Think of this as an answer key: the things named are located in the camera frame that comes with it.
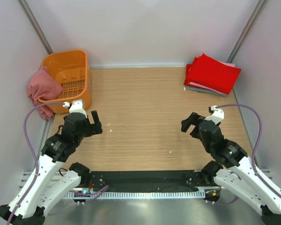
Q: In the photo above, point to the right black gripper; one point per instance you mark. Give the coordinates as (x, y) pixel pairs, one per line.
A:
(194, 126)

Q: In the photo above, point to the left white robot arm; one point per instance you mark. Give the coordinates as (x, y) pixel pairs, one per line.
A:
(33, 203)

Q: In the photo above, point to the folded red t shirt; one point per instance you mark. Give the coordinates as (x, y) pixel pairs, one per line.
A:
(188, 77)

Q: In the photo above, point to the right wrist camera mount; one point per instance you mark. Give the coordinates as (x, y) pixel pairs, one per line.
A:
(216, 115)

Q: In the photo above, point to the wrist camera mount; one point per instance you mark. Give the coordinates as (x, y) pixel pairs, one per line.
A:
(76, 106)
(216, 115)

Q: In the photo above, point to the folded grey t shirt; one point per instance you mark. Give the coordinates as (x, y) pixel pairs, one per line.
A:
(205, 91)

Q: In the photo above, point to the white slotted cable duct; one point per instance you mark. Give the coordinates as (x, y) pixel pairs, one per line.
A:
(200, 194)

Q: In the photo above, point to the red t shirt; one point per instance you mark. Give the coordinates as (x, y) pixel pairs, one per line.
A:
(211, 73)
(188, 77)

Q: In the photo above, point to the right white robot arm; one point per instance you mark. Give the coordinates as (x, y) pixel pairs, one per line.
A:
(232, 168)

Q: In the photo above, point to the dusty pink t shirt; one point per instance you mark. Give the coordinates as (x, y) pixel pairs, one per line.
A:
(43, 86)

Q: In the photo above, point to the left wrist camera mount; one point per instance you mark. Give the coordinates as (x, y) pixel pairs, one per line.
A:
(76, 106)

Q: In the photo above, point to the folded pink t shirt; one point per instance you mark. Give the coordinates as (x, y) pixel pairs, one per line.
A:
(205, 87)

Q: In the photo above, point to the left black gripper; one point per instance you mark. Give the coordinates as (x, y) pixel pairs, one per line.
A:
(90, 128)

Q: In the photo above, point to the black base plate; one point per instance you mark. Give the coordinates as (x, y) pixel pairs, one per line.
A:
(146, 179)

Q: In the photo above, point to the orange plastic basket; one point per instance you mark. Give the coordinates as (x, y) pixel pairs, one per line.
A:
(71, 71)

